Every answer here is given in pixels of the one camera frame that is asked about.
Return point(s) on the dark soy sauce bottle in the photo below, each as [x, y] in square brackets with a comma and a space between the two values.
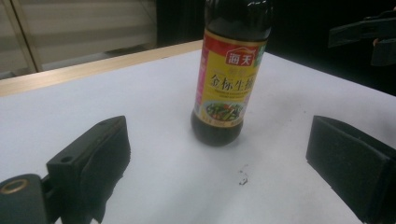
[229, 81]

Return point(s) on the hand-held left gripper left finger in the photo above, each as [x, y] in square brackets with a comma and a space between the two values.
[90, 161]

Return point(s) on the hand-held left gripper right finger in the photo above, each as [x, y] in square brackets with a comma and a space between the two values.
[355, 161]

